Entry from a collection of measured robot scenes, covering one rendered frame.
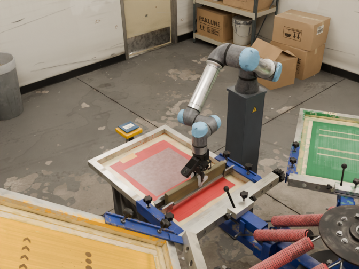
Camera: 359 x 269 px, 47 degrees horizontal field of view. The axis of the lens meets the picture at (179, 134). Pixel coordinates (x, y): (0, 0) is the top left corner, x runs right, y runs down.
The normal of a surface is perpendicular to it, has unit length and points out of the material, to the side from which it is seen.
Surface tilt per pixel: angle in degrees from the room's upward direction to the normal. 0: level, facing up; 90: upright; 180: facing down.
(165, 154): 0
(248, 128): 90
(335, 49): 90
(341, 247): 0
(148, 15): 90
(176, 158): 0
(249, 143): 90
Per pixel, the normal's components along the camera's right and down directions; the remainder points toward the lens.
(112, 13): 0.66, 0.40
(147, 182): -0.02, -0.84
